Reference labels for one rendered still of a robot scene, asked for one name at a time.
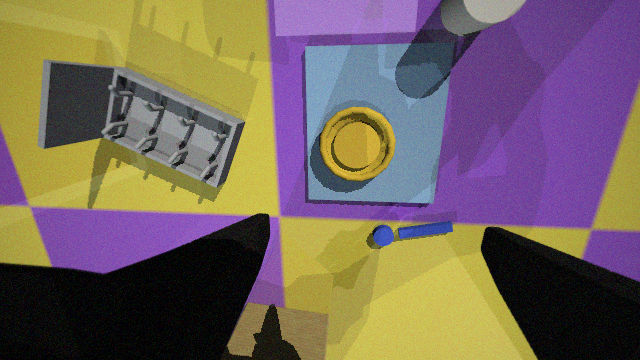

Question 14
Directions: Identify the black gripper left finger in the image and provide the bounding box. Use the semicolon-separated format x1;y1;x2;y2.
0;213;270;360

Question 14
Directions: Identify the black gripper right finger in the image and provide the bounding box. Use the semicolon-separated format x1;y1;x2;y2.
481;227;640;360

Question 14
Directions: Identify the grey dish rack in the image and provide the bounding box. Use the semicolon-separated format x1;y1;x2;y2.
38;59;245;188

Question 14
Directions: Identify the white cylinder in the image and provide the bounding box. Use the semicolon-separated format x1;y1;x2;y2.
441;0;525;36

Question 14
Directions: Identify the light blue square mat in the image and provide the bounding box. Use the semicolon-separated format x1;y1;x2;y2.
305;42;455;204

